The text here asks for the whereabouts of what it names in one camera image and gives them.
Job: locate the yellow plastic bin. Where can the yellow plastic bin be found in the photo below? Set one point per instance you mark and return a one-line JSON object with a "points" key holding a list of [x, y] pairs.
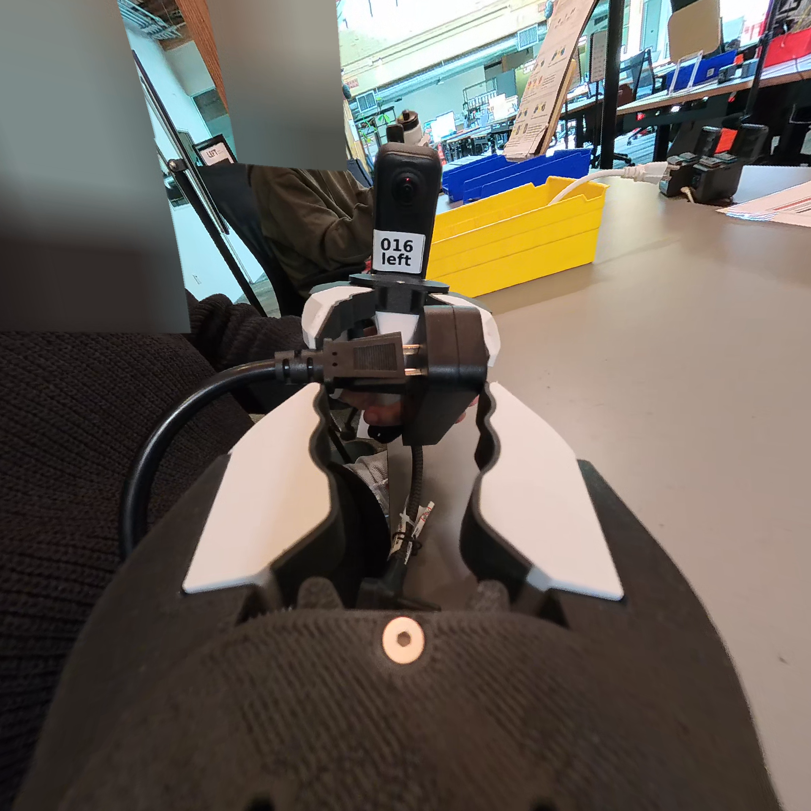
{"points": [[519, 241]]}

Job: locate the person's dark knit sweater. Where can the person's dark knit sweater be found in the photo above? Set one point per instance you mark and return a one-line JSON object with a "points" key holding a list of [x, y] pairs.
{"points": [[63, 507]]}

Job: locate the white paper sheet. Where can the white paper sheet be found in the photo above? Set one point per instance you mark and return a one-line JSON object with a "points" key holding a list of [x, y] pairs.
{"points": [[773, 206]]}

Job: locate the wooden document stand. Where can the wooden document stand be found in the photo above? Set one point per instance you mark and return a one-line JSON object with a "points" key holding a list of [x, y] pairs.
{"points": [[566, 88]]}

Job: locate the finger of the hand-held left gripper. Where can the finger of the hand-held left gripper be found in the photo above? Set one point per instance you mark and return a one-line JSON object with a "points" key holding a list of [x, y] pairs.
{"points": [[317, 317], [491, 336]]}

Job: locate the grey desk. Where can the grey desk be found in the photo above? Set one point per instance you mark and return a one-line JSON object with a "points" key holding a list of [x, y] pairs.
{"points": [[633, 380]]}

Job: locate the person's left hand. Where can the person's left hand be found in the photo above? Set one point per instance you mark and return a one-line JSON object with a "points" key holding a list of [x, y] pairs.
{"points": [[386, 410]]}

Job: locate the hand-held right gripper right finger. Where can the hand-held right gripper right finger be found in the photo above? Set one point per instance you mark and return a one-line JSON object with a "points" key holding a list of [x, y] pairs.
{"points": [[545, 519]]}

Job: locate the person's left forearm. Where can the person's left forearm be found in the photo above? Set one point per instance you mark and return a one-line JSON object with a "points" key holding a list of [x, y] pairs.
{"points": [[241, 342]]}

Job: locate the blue plastic bin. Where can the blue plastic bin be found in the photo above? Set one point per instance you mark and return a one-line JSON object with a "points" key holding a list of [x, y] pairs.
{"points": [[519, 174]]}

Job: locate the black charging dock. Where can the black charging dock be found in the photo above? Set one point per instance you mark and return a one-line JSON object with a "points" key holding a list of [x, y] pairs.
{"points": [[713, 171]]}

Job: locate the printed instruction sheet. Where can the printed instruction sheet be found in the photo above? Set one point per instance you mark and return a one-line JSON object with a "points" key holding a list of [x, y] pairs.
{"points": [[535, 95]]}

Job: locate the black upright pole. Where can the black upright pole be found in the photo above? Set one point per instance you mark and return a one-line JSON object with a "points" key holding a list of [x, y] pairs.
{"points": [[613, 76]]}

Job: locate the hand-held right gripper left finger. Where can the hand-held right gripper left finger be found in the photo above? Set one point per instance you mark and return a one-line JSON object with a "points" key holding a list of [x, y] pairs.
{"points": [[253, 507]]}

